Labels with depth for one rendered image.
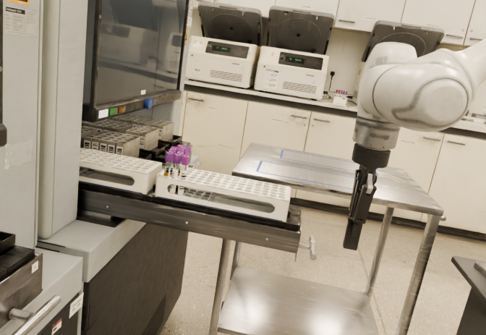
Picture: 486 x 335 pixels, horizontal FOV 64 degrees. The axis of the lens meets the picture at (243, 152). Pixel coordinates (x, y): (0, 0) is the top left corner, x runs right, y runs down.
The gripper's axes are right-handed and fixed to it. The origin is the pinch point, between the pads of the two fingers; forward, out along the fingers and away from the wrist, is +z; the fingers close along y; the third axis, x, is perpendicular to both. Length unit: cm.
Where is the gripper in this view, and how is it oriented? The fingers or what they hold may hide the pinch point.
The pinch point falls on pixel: (352, 234)
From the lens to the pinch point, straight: 92.0
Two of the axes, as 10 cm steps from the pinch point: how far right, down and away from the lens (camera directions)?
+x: 9.8, 1.7, -1.1
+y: -1.4, 2.1, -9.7
